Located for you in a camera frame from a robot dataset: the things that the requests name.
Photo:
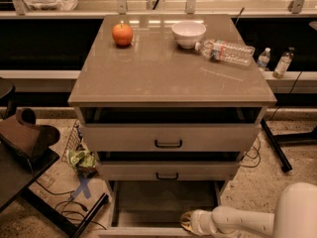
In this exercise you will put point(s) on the clear lying water bottle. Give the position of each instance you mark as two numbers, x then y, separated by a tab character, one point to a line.
218	50

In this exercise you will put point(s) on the standing bottle with yellow liquid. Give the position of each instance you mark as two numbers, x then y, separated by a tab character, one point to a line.
283	63

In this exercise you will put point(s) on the wire basket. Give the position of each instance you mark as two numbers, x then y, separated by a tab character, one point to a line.
73	140

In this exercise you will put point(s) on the grey drawer cabinet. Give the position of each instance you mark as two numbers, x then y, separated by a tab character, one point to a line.
153	80

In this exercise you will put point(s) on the black stand base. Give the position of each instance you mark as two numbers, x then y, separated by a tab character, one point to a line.
283	140

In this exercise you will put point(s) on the green chip bag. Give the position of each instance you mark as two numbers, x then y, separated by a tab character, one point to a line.
81	161

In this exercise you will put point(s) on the white bowl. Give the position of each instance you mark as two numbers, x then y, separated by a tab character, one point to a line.
188	33

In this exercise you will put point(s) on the grey drawer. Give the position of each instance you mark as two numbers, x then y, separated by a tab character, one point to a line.
157	137
152	209
167	165

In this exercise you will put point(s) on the black table leg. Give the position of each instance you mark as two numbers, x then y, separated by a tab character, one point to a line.
73	228

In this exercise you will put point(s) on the small standing water bottle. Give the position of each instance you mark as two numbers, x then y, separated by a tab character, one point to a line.
264	59

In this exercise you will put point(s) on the red apple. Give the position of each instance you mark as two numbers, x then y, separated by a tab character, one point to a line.
122	34

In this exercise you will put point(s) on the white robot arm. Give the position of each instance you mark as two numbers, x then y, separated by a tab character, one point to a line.
295	217

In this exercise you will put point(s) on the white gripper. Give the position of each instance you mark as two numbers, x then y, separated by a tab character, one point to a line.
199	219

